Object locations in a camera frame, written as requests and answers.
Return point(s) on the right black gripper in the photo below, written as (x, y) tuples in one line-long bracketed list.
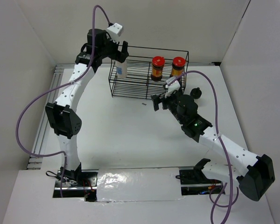
[(157, 99)]

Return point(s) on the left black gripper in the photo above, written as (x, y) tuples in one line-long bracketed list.
[(120, 56)]

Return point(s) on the silver lid blue label jar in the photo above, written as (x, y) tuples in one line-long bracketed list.
[(121, 69)]

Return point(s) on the red lid sauce jar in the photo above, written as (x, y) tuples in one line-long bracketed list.
[(178, 65), (157, 68)]

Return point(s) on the black cap spice bottle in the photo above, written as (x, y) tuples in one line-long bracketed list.
[(196, 93)]

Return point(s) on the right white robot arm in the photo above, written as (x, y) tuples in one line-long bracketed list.
[(251, 173)]

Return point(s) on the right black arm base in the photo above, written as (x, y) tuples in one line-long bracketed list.
[(194, 182)]

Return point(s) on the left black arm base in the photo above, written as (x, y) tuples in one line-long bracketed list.
[(85, 186)]

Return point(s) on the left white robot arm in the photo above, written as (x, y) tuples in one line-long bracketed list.
[(62, 113)]

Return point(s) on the reflective foil sheet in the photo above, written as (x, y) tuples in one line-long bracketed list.
[(138, 185)]

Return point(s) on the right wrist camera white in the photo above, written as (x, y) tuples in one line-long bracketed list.
[(171, 85)]

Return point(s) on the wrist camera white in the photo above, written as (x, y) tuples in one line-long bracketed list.
[(115, 30), (171, 85)]

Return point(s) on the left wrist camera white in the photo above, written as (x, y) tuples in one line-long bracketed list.
[(115, 30)]

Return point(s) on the black wire rack shelf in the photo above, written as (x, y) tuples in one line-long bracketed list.
[(138, 83)]

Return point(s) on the aluminium extrusion frame rail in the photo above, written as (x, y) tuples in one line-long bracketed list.
[(44, 126)]

